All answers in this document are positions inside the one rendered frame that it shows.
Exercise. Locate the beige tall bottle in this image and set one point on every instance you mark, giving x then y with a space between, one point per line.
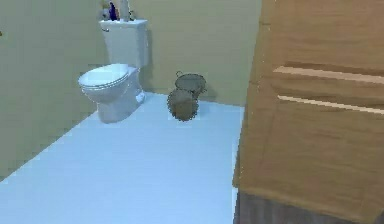
124 9

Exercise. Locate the grey small object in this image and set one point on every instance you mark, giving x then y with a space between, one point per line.
104 13

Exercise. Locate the brown wooden door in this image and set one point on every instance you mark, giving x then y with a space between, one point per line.
313 116

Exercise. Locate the blue bottle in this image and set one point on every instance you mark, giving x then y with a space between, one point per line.
113 12

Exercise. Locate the white toilet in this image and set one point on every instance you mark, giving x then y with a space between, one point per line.
115 83

